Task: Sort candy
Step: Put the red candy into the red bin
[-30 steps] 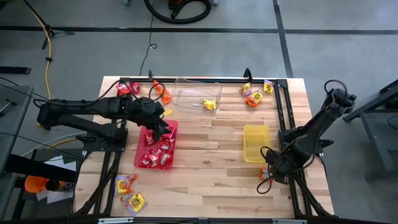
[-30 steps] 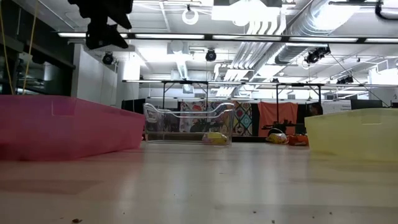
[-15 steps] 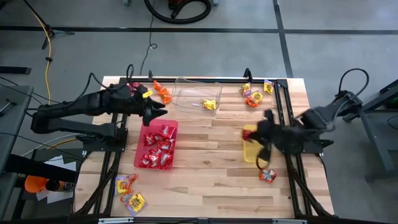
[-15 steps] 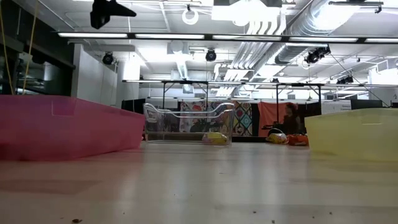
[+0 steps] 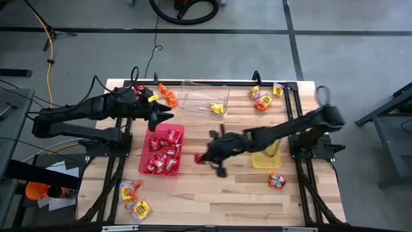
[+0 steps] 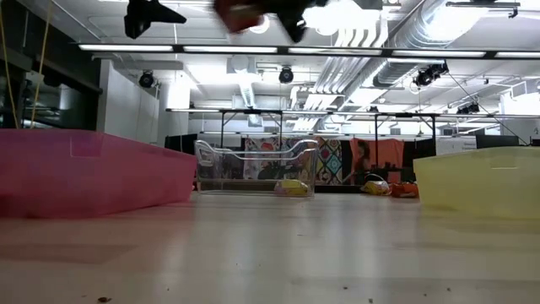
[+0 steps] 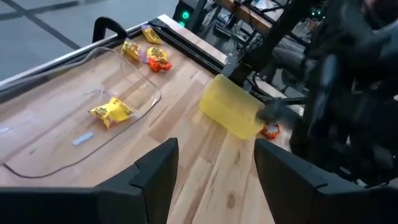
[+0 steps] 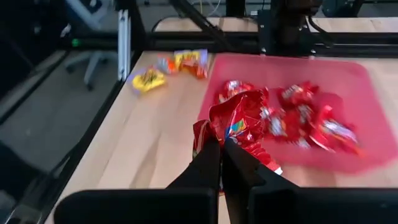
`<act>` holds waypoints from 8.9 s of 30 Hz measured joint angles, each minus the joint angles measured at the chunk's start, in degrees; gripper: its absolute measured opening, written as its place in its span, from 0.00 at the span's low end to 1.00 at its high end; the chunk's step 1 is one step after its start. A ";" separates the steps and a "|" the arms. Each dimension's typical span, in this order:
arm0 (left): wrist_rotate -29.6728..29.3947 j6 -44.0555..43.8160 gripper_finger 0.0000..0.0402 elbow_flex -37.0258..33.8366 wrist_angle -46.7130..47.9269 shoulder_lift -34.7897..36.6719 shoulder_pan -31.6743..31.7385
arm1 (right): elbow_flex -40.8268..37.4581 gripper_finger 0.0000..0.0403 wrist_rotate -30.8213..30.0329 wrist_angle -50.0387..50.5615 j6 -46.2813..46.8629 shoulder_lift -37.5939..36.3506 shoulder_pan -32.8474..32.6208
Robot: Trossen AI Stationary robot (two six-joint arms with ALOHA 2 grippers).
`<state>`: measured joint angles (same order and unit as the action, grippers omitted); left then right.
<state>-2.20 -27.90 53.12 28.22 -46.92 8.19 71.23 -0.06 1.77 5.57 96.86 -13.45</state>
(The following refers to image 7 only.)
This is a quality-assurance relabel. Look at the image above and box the small white sticker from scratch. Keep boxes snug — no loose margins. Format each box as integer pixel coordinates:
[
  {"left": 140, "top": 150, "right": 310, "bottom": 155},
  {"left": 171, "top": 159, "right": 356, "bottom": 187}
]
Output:
[{"left": 72, "top": 131, "right": 95, "bottom": 147}]

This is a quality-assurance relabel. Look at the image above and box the orange Reese's candy pack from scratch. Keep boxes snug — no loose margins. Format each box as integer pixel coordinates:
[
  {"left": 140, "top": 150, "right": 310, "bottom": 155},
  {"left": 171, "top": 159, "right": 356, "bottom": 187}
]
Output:
[
  {"left": 147, "top": 58, "right": 174, "bottom": 73},
  {"left": 259, "top": 123, "right": 282, "bottom": 140}
]

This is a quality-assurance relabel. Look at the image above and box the yellow Sour Patch candy pack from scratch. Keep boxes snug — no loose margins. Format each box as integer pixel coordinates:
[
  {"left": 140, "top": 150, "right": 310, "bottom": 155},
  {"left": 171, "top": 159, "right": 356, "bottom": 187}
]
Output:
[
  {"left": 141, "top": 24, "right": 164, "bottom": 45},
  {"left": 120, "top": 40, "right": 144, "bottom": 62},
  {"left": 146, "top": 46, "right": 169, "bottom": 64},
  {"left": 88, "top": 96, "right": 135, "bottom": 130}
]

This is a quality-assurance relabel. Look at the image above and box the black aluminium table frame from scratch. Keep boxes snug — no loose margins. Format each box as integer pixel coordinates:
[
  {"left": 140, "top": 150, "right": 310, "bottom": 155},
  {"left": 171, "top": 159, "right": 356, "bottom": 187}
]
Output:
[{"left": 0, "top": 14, "right": 249, "bottom": 105}]

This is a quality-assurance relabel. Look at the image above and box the black box with green lights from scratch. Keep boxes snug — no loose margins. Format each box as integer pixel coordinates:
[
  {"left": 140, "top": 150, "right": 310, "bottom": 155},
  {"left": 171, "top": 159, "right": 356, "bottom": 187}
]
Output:
[{"left": 172, "top": 0, "right": 208, "bottom": 30}]

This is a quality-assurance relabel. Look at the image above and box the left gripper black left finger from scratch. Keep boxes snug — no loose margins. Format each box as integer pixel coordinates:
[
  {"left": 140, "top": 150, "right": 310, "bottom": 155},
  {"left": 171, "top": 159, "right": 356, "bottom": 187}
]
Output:
[{"left": 0, "top": 138, "right": 180, "bottom": 224}]

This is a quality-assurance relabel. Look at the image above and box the yellow plastic bin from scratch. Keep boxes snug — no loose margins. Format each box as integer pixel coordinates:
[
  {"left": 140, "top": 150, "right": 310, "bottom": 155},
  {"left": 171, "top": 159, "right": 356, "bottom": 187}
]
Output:
[{"left": 198, "top": 73, "right": 267, "bottom": 140}]

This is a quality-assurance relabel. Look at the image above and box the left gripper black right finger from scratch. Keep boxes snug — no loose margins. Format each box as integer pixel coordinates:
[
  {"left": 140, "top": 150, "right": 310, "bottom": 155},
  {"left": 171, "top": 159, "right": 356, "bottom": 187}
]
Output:
[{"left": 254, "top": 138, "right": 398, "bottom": 224}]

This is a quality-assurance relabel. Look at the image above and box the clear plastic bin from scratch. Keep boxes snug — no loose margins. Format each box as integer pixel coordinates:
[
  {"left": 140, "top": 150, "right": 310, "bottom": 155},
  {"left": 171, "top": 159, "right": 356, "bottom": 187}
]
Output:
[{"left": 0, "top": 46, "right": 163, "bottom": 180}]

